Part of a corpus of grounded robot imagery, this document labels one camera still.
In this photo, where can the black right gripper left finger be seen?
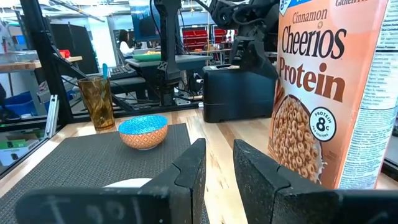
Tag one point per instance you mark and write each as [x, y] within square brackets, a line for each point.
[174, 199]

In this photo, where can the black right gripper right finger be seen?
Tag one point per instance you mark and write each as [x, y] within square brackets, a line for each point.
[267, 193]

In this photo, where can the Cinnamon Cheerios Protein cereal box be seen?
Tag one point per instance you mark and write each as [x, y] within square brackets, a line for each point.
[311, 77]

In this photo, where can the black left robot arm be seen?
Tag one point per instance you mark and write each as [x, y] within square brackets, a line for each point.
[168, 46]

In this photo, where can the black toaster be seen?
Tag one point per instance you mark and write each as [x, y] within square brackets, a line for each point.
[236, 93]

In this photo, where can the white round plate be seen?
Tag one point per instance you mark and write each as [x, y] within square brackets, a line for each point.
[127, 183]

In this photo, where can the red storage bin rack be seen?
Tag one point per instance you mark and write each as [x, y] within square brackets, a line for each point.
[196, 35]

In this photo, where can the grey side table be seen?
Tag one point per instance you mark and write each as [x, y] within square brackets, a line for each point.
[192, 60]

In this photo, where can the orange patterned bowl blue inside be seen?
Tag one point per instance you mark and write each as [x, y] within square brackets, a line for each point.
[143, 138]

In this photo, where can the grey woven placemat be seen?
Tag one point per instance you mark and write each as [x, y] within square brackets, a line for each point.
[77, 161]

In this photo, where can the green plate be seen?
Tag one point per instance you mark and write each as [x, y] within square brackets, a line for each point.
[146, 57]

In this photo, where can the dark monitor screen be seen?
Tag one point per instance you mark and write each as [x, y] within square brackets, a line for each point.
[144, 21]

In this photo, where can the amber drinking glass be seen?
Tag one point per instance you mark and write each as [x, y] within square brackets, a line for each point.
[98, 105]

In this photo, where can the person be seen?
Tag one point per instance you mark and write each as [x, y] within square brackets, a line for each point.
[125, 46]

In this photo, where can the black keyboard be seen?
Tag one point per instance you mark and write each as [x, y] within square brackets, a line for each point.
[122, 72]

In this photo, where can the teal spoon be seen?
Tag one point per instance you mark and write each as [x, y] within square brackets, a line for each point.
[105, 70]

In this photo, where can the silver aluminium extrusion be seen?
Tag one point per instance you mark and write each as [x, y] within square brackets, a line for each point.
[52, 116]

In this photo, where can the black cabinet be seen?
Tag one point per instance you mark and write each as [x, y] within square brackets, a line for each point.
[77, 46]

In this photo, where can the blue plastic bin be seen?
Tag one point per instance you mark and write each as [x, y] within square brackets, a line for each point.
[18, 104]

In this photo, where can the wooden workbench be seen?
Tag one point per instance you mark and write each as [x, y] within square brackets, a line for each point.
[18, 66]

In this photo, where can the black aluminium rig frame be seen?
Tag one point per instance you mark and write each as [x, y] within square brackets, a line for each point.
[46, 62]

